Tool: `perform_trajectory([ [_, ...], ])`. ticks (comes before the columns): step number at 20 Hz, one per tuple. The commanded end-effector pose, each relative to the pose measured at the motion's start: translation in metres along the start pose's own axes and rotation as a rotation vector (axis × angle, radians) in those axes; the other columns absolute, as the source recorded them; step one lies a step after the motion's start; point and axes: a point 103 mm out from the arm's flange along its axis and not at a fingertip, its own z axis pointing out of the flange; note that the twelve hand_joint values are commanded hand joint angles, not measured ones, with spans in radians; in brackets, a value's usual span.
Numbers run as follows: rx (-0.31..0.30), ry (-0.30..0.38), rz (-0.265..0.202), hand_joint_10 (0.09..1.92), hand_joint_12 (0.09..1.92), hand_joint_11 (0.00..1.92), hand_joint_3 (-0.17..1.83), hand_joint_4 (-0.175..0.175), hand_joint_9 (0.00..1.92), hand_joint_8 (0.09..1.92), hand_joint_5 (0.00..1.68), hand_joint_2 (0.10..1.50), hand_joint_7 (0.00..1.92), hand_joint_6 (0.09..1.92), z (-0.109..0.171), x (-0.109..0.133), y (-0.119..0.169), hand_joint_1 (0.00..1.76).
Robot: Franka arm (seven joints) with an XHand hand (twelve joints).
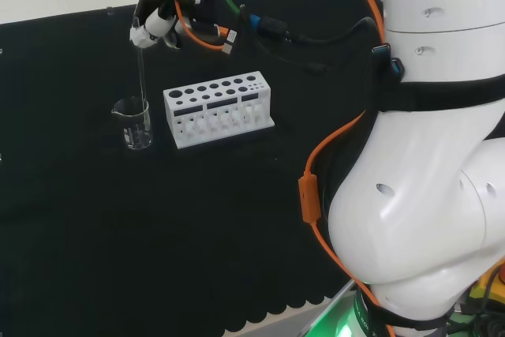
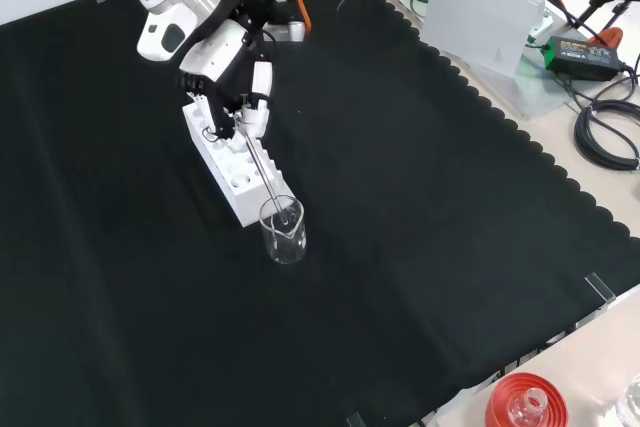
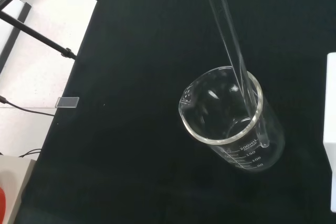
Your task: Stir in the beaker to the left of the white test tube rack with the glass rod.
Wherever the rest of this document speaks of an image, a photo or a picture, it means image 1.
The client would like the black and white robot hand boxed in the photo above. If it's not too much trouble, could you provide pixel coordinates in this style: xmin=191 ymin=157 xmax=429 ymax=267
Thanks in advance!
xmin=129 ymin=0 xmax=185 ymax=51

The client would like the clear glass rod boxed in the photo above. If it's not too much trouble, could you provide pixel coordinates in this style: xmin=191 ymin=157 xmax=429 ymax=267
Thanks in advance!
xmin=133 ymin=17 xmax=153 ymax=139

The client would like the white test tube rack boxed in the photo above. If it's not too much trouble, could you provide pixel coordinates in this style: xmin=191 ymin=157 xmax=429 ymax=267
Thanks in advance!
xmin=163 ymin=70 xmax=275 ymax=151

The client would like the clear glass beaker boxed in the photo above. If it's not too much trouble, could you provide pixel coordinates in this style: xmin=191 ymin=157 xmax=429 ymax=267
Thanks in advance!
xmin=111 ymin=95 xmax=154 ymax=152

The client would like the black cloth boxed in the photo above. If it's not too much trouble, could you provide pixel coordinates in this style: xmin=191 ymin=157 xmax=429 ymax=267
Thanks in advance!
xmin=0 ymin=0 xmax=390 ymax=337

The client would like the yellow stop button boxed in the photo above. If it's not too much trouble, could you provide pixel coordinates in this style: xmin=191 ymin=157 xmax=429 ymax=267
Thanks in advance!
xmin=469 ymin=260 xmax=505 ymax=316

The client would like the orange wrist cable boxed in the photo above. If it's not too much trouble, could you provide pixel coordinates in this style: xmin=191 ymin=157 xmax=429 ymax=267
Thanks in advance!
xmin=170 ymin=0 xmax=238 ymax=54

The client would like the black cable with blue plug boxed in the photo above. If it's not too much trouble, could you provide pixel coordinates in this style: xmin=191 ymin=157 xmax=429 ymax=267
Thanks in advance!
xmin=238 ymin=3 xmax=386 ymax=48

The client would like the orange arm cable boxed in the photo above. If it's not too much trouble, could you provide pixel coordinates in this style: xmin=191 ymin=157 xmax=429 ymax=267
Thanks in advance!
xmin=297 ymin=0 xmax=395 ymax=337

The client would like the grey base plate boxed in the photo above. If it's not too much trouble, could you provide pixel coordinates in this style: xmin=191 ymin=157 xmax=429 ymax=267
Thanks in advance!
xmin=220 ymin=276 xmax=358 ymax=337

